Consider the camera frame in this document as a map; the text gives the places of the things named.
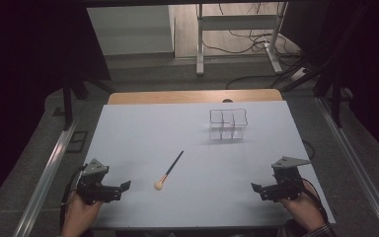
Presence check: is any person's left hand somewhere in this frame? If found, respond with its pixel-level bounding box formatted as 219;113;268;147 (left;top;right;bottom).
61;191;104;237

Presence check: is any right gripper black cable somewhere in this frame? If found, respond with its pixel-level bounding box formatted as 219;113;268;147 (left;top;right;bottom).
300;177;331;225

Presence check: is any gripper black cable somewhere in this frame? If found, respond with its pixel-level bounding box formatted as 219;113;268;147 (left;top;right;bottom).
300;177;331;225
58;164;87;232

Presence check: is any aluminium rail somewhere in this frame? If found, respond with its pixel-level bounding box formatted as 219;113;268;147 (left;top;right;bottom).
315;97;379;237
13;118;81;237

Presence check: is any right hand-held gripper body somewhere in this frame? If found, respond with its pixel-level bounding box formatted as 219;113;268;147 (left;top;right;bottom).
260;156;312;202

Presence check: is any person's right hand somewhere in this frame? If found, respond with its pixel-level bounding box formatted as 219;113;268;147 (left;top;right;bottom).
277;192;327;233

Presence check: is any makeup brush with gold ferrule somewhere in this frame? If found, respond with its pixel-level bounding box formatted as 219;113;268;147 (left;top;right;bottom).
153;150;185;192

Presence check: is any white power strip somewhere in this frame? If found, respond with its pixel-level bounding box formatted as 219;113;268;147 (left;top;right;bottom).
290;66;309;82

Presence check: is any plaid shirt sleeve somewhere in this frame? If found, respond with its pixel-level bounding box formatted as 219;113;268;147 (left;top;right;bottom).
304;221;340;237

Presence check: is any white metal desk frame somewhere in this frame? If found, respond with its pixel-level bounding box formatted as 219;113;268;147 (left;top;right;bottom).
195;3;289;77

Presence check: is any black metal stand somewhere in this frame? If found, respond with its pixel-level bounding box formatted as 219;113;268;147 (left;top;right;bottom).
279;55;354;129
61;78;114;131

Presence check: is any clear acrylic divided organizer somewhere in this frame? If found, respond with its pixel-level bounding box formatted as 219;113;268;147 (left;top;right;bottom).
208;108;249;142

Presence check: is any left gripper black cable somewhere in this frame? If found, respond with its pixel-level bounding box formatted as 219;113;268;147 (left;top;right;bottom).
58;164;87;232

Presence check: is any black rectangular floor frame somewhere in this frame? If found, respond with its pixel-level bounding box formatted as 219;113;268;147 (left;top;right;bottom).
65;130;89;154

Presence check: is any wooden table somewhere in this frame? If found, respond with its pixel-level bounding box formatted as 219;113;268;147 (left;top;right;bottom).
107;88;284;106

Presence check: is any pale grey panel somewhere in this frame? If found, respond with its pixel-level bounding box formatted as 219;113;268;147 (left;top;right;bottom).
87;4;176;56

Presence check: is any black floor cable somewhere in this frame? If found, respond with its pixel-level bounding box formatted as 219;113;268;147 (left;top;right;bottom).
225;72;299;91
201;29;279;55

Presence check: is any dark curtain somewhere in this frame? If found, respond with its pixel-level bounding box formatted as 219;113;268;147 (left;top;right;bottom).
0;0;112;215
280;0;379;159

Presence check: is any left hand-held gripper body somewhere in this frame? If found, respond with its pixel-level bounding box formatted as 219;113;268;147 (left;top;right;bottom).
76;158;123;205

